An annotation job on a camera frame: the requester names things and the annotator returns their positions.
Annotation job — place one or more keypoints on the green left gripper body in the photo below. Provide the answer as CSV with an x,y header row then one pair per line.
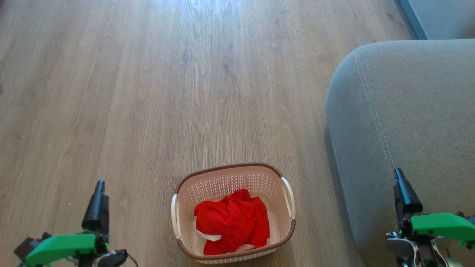
x,y
61,246

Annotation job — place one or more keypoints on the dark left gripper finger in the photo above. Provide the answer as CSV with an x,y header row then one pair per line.
x,y
106,215
94,213

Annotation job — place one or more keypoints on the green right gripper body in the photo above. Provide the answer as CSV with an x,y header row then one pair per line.
x,y
441,225

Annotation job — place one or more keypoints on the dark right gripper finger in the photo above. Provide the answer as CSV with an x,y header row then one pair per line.
x,y
410,200
399,207

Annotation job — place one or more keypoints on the grey fabric sofa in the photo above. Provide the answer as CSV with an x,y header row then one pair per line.
x,y
408,111

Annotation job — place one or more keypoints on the cream laundry basket brown rim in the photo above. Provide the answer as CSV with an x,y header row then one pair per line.
x,y
230,178

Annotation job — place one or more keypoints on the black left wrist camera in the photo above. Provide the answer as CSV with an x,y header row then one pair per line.
x,y
26,246

